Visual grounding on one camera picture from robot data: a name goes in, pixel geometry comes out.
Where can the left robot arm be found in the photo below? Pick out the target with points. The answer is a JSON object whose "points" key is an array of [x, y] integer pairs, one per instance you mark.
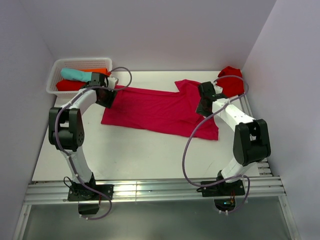
{"points": [[66, 129]]}

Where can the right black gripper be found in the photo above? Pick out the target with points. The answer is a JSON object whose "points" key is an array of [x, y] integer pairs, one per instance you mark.
{"points": [[200, 110]]}

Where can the orange rolled t shirt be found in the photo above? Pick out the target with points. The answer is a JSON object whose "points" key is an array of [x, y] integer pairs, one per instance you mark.
{"points": [[96, 70]]}

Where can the pink t shirt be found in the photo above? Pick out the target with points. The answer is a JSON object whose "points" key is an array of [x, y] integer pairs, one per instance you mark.
{"points": [[166, 112]]}

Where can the aluminium front rail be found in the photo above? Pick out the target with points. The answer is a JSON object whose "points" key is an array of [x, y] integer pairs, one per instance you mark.
{"points": [[46, 193]]}

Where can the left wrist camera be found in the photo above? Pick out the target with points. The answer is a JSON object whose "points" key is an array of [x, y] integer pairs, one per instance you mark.
{"points": [[111, 82]]}

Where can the teal rolled t shirt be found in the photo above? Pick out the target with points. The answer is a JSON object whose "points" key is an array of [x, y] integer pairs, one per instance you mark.
{"points": [[75, 75]]}

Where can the red crumpled t shirt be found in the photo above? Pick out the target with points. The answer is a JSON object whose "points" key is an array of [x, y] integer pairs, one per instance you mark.
{"points": [[230, 80]]}

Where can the white plastic basket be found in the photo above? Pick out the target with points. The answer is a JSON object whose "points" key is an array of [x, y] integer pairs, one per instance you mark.
{"points": [[74, 63]]}

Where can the red rolled t shirt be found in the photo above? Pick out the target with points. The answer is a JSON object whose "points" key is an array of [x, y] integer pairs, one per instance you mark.
{"points": [[69, 85]]}

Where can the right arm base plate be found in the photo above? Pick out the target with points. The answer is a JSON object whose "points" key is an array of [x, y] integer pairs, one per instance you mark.
{"points": [[223, 190]]}

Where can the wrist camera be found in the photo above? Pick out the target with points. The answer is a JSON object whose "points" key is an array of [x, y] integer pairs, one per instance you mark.
{"points": [[111, 82], [219, 92]]}

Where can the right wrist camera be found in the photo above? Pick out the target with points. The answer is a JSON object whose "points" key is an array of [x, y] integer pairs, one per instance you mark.
{"points": [[219, 92]]}

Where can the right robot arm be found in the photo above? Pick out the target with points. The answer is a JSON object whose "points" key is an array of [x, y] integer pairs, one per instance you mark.
{"points": [[251, 142]]}

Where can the aluminium side rail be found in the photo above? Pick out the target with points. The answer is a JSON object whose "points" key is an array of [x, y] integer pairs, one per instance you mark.
{"points": [[262, 166]]}

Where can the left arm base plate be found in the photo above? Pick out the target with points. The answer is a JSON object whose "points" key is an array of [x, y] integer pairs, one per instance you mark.
{"points": [[79, 193]]}

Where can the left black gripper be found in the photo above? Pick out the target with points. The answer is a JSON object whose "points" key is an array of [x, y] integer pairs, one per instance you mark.
{"points": [[108, 103]]}

